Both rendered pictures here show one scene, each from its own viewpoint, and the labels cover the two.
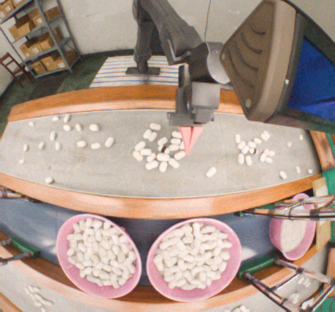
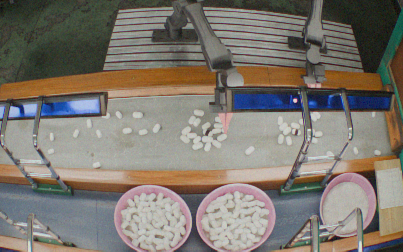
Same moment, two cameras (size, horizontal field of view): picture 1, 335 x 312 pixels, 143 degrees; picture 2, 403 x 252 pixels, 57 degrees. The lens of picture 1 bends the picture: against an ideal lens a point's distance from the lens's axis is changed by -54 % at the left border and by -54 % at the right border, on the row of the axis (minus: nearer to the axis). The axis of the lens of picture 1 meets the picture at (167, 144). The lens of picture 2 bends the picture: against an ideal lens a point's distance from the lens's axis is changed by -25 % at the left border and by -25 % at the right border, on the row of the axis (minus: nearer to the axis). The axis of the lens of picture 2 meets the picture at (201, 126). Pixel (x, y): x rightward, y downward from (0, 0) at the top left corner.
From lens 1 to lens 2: 1.30 m
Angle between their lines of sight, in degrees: 6
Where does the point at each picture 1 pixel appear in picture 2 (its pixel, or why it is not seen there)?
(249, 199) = (284, 172)
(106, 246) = (161, 212)
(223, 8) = not seen: outside the picture
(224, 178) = (263, 157)
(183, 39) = (217, 58)
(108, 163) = (157, 147)
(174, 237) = (218, 203)
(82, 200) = (139, 176)
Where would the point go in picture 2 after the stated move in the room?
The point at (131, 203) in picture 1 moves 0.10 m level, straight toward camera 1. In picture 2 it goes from (183, 174) to (212, 164)
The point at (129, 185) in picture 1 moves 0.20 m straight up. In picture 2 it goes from (179, 163) to (176, 136)
